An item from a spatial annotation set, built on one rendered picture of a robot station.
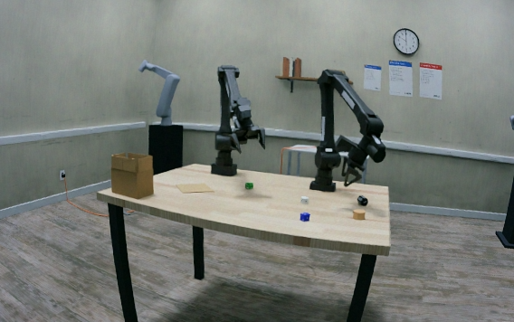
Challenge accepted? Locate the beige mat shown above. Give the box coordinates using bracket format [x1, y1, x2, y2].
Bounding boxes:
[176, 184, 214, 194]

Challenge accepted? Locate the blue die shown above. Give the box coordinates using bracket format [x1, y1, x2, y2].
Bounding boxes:
[300, 213, 310, 222]

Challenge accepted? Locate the brown cardboard box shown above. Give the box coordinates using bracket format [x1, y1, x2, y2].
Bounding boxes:
[111, 153, 154, 199]

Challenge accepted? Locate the tan round disc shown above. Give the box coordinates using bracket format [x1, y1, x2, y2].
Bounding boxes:
[353, 209, 366, 221]

